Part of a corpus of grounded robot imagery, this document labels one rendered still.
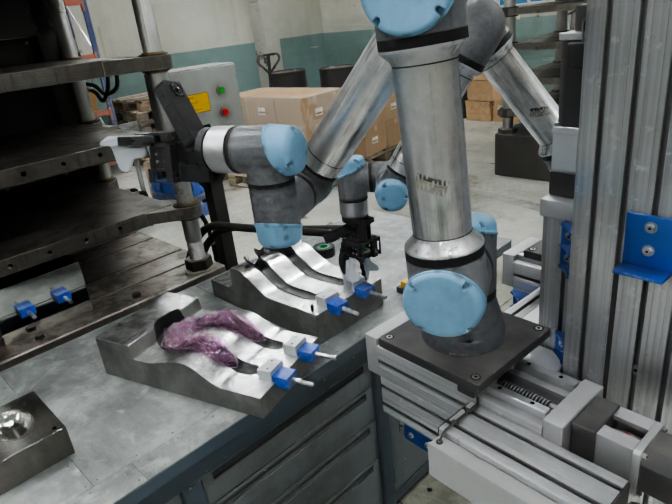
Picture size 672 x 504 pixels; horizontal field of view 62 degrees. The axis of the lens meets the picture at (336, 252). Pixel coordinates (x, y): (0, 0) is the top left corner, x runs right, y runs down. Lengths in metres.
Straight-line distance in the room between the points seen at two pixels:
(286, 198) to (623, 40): 0.53
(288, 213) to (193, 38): 8.22
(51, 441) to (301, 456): 0.63
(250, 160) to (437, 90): 0.30
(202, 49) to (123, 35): 1.22
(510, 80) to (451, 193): 0.66
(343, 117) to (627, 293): 0.53
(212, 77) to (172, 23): 6.70
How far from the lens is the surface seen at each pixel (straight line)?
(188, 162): 0.96
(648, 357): 1.05
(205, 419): 1.33
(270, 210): 0.87
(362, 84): 0.90
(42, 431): 1.36
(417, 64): 0.73
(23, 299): 1.94
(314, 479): 1.70
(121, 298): 2.05
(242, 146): 0.86
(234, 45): 9.43
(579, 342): 1.09
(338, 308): 1.46
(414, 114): 0.74
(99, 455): 1.34
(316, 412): 1.58
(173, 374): 1.40
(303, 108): 5.28
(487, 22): 1.25
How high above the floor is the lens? 1.60
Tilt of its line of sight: 23 degrees down
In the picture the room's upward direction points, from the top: 6 degrees counter-clockwise
